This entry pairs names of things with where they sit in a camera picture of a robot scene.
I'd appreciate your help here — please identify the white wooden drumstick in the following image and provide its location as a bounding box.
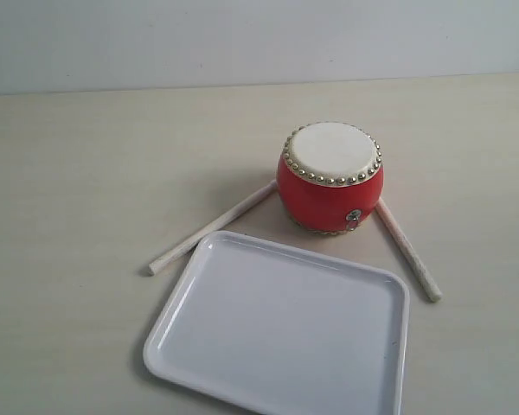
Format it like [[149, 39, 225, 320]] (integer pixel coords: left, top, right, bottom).
[[147, 180, 277, 276], [375, 197, 443, 303]]

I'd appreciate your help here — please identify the small red drum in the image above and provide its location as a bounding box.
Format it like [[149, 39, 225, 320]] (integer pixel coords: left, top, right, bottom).
[[276, 121, 384, 234]]

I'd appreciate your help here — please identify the white plastic tray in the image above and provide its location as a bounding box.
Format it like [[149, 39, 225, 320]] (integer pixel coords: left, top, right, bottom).
[[143, 231, 409, 414]]

